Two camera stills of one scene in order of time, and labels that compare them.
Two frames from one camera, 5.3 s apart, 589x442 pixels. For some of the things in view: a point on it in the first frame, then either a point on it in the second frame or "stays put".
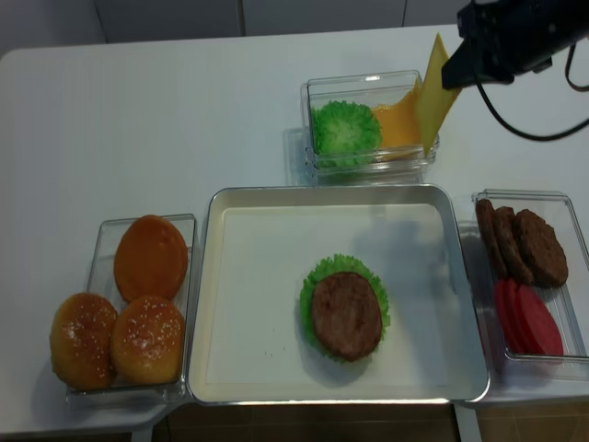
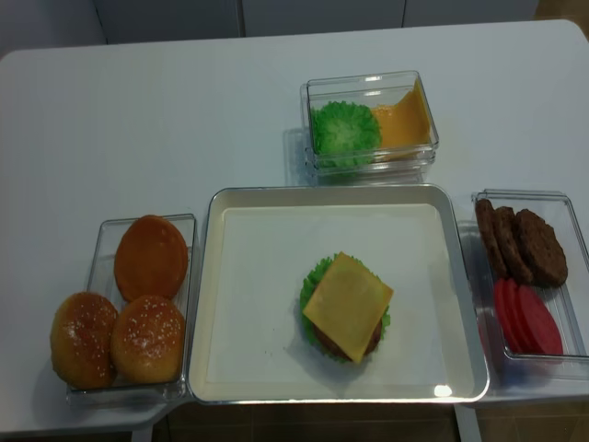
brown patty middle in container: (510, 245) stays put
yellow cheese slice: (434, 102) to (349, 305)
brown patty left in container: (490, 235) stays put
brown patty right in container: (546, 257) stays put
